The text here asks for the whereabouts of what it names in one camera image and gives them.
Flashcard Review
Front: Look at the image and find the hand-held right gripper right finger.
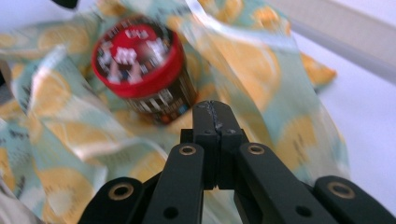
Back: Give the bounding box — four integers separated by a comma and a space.
212, 100, 250, 190

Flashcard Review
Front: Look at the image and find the candy can with red lid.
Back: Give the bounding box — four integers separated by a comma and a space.
91, 15, 199, 125

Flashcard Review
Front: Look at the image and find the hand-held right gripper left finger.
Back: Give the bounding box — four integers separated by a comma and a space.
180, 100, 220, 190

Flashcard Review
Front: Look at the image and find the lemon print cloth bag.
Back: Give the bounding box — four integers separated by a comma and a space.
0, 0, 351, 224

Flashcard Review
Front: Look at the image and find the white plastic tray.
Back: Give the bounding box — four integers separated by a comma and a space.
264, 0, 396, 85

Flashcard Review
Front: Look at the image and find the white table cover sheet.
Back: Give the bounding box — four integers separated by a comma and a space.
0, 0, 396, 218

